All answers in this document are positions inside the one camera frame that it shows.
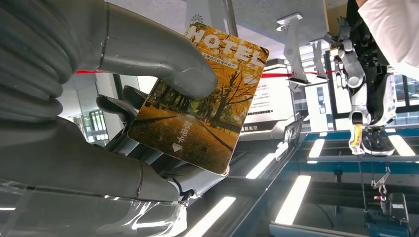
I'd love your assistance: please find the person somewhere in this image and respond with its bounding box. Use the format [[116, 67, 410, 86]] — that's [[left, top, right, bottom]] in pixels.
[[355, 0, 419, 81]]

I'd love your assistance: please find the red barrier belt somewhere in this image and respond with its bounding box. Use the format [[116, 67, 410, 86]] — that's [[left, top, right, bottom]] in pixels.
[[74, 69, 343, 80]]

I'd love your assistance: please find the silver black humanoid robot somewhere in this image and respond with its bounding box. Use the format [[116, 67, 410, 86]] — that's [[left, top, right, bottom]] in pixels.
[[324, 16, 398, 157]]

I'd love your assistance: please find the blue electric hoist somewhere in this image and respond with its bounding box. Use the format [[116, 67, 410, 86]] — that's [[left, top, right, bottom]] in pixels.
[[365, 192, 412, 237]]

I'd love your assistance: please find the chrome stanchion post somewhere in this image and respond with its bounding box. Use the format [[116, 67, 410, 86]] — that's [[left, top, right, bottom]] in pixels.
[[225, 0, 239, 37]]

